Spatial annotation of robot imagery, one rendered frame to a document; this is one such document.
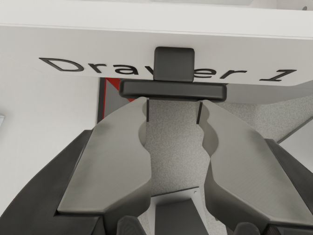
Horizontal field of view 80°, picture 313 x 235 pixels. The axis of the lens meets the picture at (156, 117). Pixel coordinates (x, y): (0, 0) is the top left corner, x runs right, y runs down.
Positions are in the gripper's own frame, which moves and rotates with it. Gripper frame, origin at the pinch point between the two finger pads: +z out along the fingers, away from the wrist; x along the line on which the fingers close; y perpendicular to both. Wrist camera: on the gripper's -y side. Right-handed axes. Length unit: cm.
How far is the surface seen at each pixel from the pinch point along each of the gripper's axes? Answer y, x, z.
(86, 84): 5.3, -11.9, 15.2
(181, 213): 76, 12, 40
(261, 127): 51, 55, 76
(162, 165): 70, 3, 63
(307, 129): 49, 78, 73
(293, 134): 52, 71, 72
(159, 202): 85, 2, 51
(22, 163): 15.2, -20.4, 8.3
